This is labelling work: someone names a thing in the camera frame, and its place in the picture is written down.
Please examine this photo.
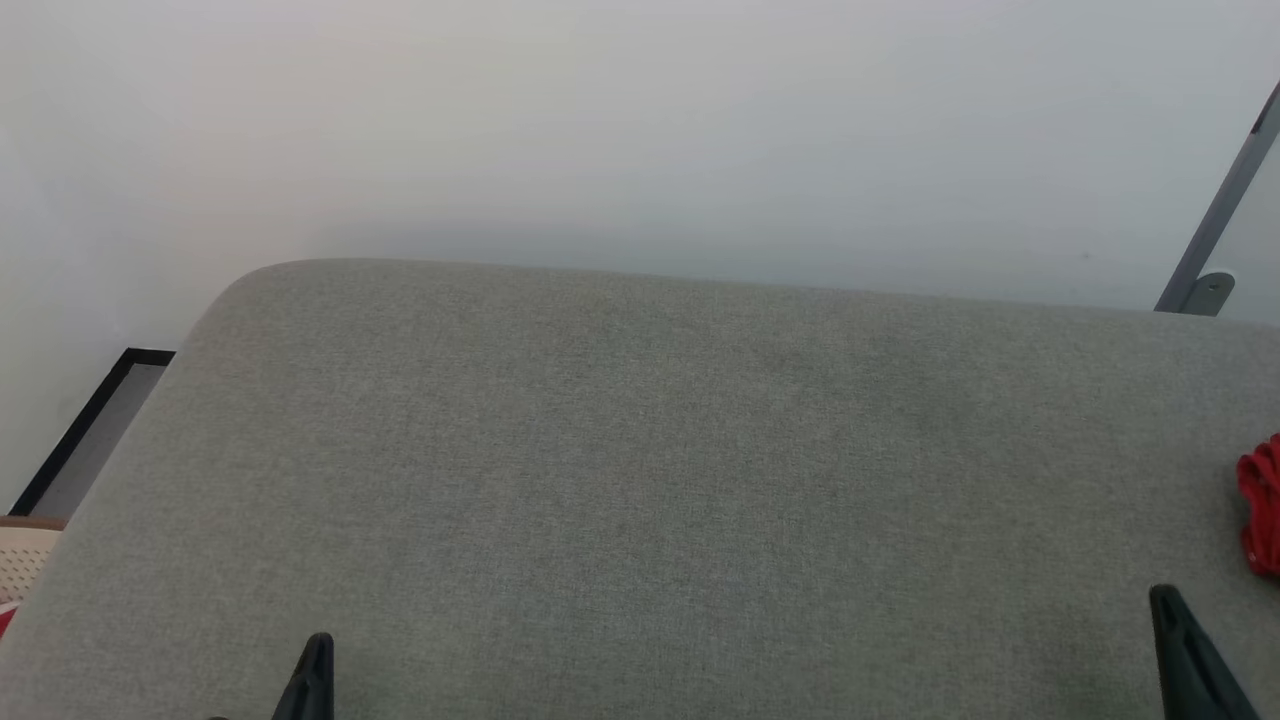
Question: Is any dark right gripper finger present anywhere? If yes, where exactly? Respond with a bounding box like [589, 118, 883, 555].
[1148, 585, 1261, 720]

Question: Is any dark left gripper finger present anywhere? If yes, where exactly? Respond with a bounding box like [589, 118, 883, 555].
[272, 632, 336, 720]

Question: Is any red and white basketball jersey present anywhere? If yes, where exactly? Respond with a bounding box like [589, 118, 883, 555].
[1236, 432, 1280, 579]

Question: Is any beige perforated laundry basket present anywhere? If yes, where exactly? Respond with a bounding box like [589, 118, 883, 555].
[0, 516, 67, 607]

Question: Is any black framed grey panel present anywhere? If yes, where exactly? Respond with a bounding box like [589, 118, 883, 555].
[8, 347, 176, 519]

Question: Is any grey fabric sofa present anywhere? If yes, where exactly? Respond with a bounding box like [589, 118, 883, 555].
[0, 258, 1280, 720]

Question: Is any grey metal post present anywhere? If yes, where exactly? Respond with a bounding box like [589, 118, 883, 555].
[1155, 80, 1280, 317]

